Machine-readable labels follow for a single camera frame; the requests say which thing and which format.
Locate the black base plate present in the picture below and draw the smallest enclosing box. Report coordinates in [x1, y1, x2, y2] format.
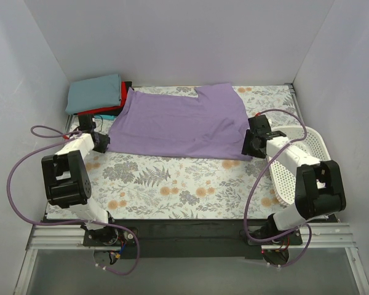
[82, 218, 305, 261]

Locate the floral table cloth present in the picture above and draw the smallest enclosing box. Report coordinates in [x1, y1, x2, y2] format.
[45, 85, 302, 220]

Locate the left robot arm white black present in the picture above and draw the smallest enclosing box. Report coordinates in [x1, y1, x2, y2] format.
[41, 114, 119, 246]

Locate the folded red t shirt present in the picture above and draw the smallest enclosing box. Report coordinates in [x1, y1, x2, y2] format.
[76, 91, 124, 116]

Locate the aluminium frame rail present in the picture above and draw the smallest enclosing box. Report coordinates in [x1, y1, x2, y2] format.
[15, 219, 369, 294]

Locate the folded teal t shirt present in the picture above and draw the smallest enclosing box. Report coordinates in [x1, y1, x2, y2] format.
[94, 114, 116, 120]

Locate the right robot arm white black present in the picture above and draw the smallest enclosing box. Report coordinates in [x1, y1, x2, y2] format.
[242, 112, 347, 245]

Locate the folded grey-blue t shirt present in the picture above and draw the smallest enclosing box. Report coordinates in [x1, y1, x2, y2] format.
[65, 74, 122, 114]

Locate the white plastic basket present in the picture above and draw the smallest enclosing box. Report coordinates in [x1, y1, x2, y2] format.
[267, 125, 331, 207]

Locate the purple t shirt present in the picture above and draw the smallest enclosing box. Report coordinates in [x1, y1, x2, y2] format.
[108, 84, 249, 160]

